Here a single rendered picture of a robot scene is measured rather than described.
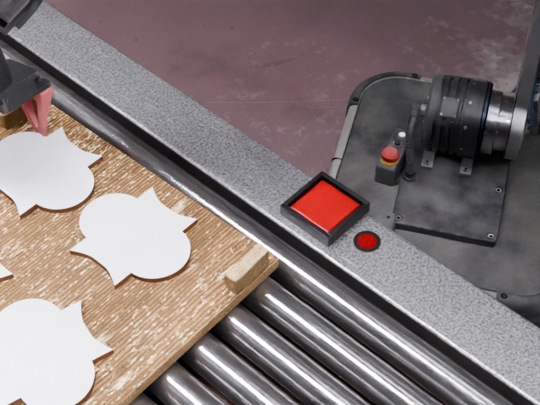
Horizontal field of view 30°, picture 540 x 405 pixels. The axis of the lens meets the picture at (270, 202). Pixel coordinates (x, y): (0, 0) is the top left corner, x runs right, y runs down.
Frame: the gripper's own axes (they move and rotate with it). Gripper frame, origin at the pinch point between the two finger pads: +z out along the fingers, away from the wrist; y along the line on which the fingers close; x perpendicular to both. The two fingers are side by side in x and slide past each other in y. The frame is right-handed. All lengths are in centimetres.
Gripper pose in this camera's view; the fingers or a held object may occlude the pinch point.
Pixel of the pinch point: (15, 148)
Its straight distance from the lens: 127.3
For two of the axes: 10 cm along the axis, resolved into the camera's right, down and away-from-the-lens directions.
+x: -7.3, -3.0, 6.2
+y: 6.6, -5.6, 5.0
